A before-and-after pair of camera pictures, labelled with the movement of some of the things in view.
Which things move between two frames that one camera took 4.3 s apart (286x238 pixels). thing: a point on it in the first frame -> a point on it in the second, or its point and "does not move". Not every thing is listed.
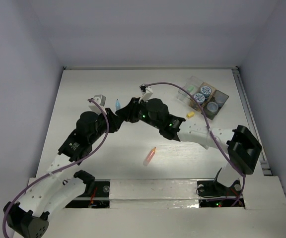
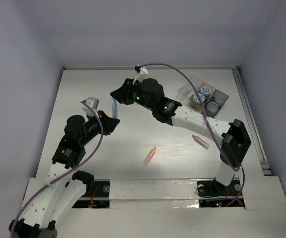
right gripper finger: [129, 113] -> [121, 94]
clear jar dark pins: [220, 98] does not move
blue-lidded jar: [199, 98] does not move
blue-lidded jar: [206, 90] does not move
